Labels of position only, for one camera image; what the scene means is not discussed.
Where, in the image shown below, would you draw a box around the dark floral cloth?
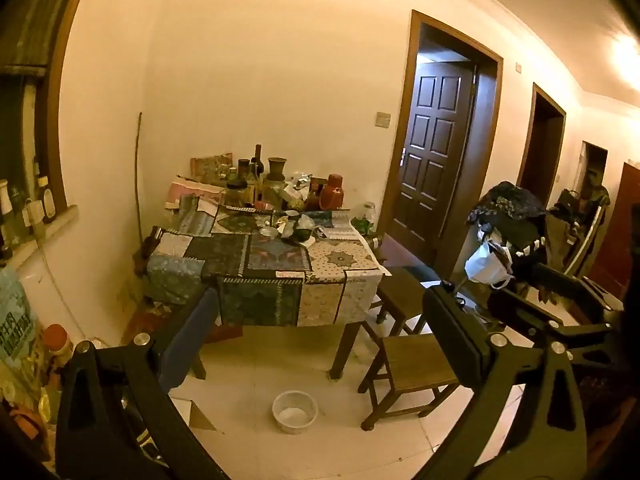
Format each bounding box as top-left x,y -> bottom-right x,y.
467,181 -> 547,226

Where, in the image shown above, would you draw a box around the wooden stool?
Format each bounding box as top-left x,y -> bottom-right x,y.
372,265 -> 441,336
357,332 -> 463,431

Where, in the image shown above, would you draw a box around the thin wooden stick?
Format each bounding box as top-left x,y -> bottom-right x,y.
131,111 -> 144,256

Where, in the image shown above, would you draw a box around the white plastic bag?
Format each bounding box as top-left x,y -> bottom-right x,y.
465,240 -> 516,290

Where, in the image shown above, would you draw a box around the dark wine bottle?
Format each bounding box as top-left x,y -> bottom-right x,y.
252,144 -> 266,201

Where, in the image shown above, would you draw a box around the red thermos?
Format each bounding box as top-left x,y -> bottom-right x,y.
320,174 -> 347,211

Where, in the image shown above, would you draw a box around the white plastic bucket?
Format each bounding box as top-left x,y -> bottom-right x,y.
271,391 -> 319,435

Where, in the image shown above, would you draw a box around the brown panel door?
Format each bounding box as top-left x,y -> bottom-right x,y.
390,62 -> 478,261

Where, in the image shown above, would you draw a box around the patterned patchwork tablecloth table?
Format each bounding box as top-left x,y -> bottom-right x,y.
145,195 -> 386,328

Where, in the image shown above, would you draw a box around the white window sill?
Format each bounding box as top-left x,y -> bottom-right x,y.
10,204 -> 80,268

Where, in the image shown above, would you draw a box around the white capped bottle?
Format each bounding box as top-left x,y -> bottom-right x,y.
0,180 -> 15,256

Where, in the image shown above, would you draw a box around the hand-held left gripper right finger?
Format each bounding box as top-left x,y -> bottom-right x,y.
421,282 -> 588,480

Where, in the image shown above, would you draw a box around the brown door frame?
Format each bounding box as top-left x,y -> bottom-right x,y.
385,9 -> 504,276
516,82 -> 567,193

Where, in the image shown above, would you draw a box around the floral patterned box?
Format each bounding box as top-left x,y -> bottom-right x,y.
190,152 -> 234,181

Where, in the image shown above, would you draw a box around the dark green doormat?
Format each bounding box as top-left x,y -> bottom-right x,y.
400,264 -> 443,283

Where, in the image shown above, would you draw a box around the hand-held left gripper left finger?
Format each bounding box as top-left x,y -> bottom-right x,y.
54,286 -> 231,480

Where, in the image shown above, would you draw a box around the orange lidded jar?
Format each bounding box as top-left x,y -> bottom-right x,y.
42,324 -> 75,371

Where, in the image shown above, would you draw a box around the brown window frame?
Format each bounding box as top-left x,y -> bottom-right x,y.
0,0 -> 98,211

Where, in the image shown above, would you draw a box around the white plug adapter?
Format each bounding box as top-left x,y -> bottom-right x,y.
22,200 -> 46,233

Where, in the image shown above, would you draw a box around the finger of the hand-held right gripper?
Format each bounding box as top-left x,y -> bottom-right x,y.
531,261 -> 626,313
487,285 -> 618,348

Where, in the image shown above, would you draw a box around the white cable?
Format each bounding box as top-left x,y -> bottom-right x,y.
35,230 -> 101,346

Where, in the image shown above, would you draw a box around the ceiling lamp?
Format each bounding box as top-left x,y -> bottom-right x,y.
607,30 -> 640,78

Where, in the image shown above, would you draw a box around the plain brown door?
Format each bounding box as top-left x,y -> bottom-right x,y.
607,162 -> 640,301

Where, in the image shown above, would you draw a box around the black cloth with white fringe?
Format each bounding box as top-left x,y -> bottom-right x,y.
500,222 -> 548,281

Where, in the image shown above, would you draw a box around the blue printed bag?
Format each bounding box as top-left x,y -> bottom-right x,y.
0,265 -> 46,391

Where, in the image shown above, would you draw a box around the dark hanging clothes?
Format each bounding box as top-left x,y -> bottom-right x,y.
547,185 -> 612,271

